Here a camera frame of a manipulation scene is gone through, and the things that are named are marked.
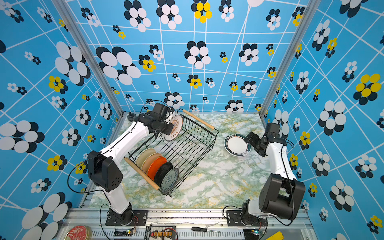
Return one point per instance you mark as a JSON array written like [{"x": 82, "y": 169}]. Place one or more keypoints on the orange small plate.
[{"x": 155, "y": 166}]

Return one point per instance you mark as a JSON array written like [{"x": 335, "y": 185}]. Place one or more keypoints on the black terminal power board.
[{"x": 161, "y": 233}]

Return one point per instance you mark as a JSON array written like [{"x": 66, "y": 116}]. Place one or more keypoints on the grey-green small plate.
[{"x": 170, "y": 179}]

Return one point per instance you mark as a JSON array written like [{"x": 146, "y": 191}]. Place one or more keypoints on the yellow paper sheet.
[{"x": 277, "y": 236}]

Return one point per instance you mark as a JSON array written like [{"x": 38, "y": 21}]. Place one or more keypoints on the beige small plate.
[{"x": 148, "y": 162}]

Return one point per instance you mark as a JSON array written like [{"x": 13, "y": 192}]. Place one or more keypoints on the small green circuit board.
[{"x": 123, "y": 233}]

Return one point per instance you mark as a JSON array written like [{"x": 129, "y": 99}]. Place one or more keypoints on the white plate orange sunburst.
[{"x": 177, "y": 122}]

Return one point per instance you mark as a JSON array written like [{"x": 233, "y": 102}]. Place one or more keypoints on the cream small plate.
[{"x": 143, "y": 156}]

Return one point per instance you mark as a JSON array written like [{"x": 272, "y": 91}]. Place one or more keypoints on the clear jar black lid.
[{"x": 131, "y": 116}]

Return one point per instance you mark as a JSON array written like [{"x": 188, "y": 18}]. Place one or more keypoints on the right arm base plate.
[{"x": 235, "y": 219}]

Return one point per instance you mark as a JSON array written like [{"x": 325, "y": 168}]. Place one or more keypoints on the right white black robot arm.
[{"x": 282, "y": 193}]

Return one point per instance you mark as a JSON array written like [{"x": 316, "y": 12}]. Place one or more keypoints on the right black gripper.
[{"x": 253, "y": 142}]

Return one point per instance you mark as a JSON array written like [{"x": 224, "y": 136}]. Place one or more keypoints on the white plate red rim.
[{"x": 236, "y": 146}]

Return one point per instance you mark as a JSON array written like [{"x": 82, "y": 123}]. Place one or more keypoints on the red round tin lid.
[{"x": 80, "y": 232}]

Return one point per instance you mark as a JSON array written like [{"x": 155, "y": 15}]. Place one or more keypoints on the black screwdriver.
[{"x": 204, "y": 230}]

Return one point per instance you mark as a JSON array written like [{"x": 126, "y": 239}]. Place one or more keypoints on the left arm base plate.
[{"x": 138, "y": 217}]

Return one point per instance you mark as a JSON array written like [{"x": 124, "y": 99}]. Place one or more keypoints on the black small plate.
[{"x": 161, "y": 173}]

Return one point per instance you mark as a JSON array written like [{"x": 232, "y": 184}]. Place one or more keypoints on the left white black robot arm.
[{"x": 104, "y": 166}]

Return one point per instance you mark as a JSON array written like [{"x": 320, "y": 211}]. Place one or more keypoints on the black wire dish rack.
[{"x": 196, "y": 139}]

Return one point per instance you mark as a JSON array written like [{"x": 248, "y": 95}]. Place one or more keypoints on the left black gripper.
[{"x": 170, "y": 126}]

